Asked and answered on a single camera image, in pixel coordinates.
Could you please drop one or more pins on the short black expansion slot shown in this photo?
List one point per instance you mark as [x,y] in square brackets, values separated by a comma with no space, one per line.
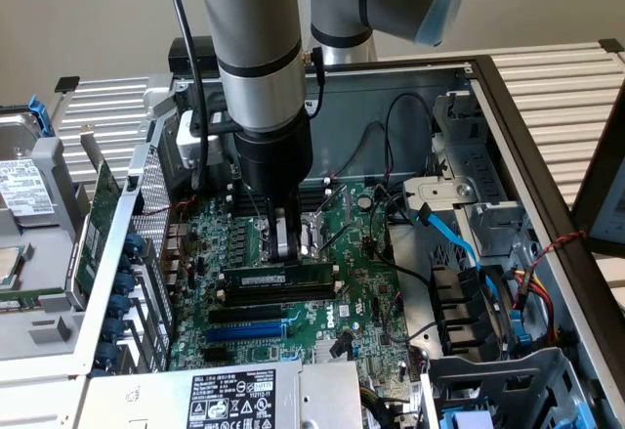
[215,356]

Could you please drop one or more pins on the green graphics card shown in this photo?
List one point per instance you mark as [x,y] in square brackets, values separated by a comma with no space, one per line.
[100,204]

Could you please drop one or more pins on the silver disk bay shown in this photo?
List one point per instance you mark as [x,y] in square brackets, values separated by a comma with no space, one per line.
[469,165]

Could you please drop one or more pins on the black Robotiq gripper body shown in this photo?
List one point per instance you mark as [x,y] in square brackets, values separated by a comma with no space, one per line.
[273,155]

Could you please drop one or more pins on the green RAM stick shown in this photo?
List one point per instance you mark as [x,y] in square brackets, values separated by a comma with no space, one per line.
[19,303]
[312,272]

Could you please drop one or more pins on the round coin battery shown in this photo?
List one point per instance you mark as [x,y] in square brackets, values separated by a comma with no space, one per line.
[364,201]

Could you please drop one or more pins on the grey drive cage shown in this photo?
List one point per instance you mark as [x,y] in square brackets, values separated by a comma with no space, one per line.
[488,375]

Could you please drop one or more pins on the blue disk bracket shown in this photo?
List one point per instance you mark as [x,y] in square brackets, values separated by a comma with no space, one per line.
[41,116]

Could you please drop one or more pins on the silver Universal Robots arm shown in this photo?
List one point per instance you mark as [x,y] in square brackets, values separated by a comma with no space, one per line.
[259,33]

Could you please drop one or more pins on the dark framed monitor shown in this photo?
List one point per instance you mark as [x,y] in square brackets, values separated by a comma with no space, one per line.
[610,204]

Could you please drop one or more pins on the silver port block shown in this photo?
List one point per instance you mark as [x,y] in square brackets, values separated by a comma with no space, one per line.
[177,253]

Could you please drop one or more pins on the blue card clip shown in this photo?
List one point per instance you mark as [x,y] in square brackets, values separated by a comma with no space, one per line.
[126,283]
[119,306]
[134,244]
[113,329]
[107,355]

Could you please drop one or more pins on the blue plastic drive caddy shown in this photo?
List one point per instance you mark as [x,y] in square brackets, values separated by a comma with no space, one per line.
[466,421]

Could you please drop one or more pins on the black table end cap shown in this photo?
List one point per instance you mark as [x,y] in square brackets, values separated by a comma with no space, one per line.
[611,45]
[67,84]

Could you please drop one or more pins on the green Dell motherboard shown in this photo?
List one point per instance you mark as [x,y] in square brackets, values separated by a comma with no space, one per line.
[361,282]

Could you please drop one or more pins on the silver power supply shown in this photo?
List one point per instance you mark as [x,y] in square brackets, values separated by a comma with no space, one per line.
[146,399]

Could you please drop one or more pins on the silver CPU chip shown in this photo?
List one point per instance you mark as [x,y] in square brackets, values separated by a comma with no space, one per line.
[10,265]

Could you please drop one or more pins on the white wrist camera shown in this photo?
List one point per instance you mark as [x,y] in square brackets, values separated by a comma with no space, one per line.
[188,143]

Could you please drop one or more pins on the silver CPU socket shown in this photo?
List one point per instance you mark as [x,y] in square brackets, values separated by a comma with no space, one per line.
[312,238]

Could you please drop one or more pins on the thin metal locking lever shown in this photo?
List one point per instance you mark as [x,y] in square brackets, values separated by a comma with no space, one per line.
[342,239]

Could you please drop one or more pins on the open metal PC case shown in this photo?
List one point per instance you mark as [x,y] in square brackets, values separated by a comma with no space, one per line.
[351,106]

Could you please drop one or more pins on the black fan shroud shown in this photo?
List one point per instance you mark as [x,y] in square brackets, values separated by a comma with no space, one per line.
[459,302]

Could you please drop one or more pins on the black box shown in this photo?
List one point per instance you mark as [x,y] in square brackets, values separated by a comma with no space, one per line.
[178,60]

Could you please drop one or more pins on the blue expansion slot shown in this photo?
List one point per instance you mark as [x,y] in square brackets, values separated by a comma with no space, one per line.
[244,333]

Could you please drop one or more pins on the silver hard disk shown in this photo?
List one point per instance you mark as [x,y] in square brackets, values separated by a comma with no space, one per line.
[24,184]

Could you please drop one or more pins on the black case fan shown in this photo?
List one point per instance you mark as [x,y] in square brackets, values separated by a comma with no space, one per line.
[500,321]

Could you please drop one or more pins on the small silver heatsink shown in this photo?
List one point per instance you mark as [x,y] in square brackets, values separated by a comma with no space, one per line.
[322,353]

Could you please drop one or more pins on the long black expansion slot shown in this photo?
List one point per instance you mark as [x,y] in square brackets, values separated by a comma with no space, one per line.
[244,315]

